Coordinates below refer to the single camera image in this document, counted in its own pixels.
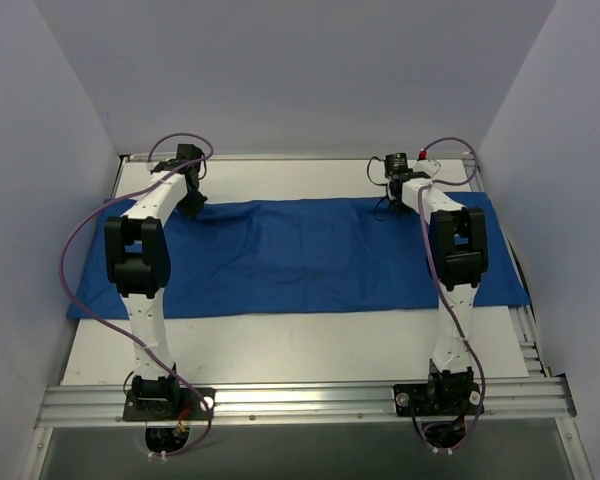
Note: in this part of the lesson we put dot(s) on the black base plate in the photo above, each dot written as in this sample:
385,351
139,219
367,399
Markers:
429,400
186,406

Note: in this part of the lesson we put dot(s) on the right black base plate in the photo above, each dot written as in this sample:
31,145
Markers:
429,400

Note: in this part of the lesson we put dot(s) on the front aluminium frame rail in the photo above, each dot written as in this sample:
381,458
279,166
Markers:
299,403

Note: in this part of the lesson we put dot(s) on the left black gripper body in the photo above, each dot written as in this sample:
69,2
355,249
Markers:
194,203

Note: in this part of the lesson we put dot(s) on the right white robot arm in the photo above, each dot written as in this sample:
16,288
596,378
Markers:
456,250

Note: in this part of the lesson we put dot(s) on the blue surgical cloth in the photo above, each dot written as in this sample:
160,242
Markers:
296,256

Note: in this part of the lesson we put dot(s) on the right aluminium frame rail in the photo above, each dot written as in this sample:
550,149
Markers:
523,317

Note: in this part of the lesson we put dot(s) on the back aluminium frame rail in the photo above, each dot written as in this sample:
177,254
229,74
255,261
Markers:
144,157

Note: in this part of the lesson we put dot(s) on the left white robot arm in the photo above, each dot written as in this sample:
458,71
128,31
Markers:
139,266

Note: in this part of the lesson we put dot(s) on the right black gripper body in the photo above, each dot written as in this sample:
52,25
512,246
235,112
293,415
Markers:
393,201

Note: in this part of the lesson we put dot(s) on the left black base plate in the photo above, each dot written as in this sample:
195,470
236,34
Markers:
186,406

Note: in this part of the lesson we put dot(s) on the aluminium frame rail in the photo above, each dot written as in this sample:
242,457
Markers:
299,403
523,317
144,157

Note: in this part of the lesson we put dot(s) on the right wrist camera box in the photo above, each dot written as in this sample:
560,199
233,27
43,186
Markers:
425,165

